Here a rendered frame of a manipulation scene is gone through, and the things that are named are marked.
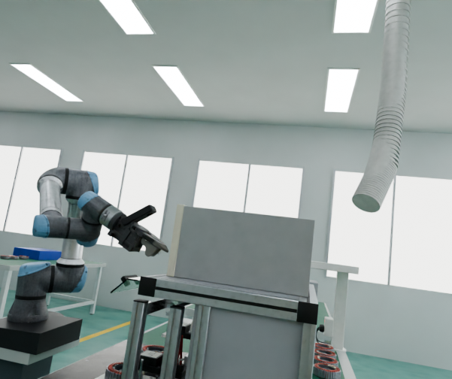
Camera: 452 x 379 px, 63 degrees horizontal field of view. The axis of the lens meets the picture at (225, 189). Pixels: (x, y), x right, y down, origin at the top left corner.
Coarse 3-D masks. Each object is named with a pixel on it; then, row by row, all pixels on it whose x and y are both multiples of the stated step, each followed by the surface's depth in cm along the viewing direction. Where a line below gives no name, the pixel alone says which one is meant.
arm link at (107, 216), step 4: (108, 208) 125; (112, 208) 125; (116, 208) 126; (104, 212) 124; (108, 212) 124; (112, 212) 124; (116, 212) 124; (120, 212) 126; (104, 216) 123; (108, 216) 123; (112, 216) 123; (100, 220) 124; (104, 220) 124; (108, 220) 123; (104, 224) 124; (108, 224) 123; (108, 228) 125
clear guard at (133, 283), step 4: (124, 280) 130; (128, 280) 132; (132, 280) 136; (136, 280) 129; (120, 284) 130; (124, 284) 133; (128, 284) 136; (132, 284) 140; (136, 284) 144; (116, 288) 131; (120, 288) 134; (124, 288) 137; (128, 288) 141; (132, 288) 145; (136, 288) 149; (112, 292) 131; (116, 292) 134
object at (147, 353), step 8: (144, 352) 113; (152, 352) 114; (144, 360) 109; (152, 360) 108; (160, 360) 111; (144, 368) 108; (152, 368) 108; (160, 368) 107; (184, 368) 110; (176, 376) 106
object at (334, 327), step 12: (312, 264) 187; (324, 264) 186; (336, 264) 185; (336, 276) 212; (336, 288) 206; (336, 300) 205; (336, 312) 204; (324, 324) 206; (336, 324) 203; (336, 336) 202; (336, 348) 201
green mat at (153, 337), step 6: (150, 330) 190; (156, 330) 192; (162, 330) 194; (144, 336) 177; (150, 336) 179; (156, 336) 180; (144, 342) 167; (150, 342) 168; (156, 342) 170; (162, 342) 171; (186, 342) 176; (186, 348) 166; (336, 354) 191; (342, 372) 161; (312, 378) 147; (318, 378) 148; (342, 378) 152
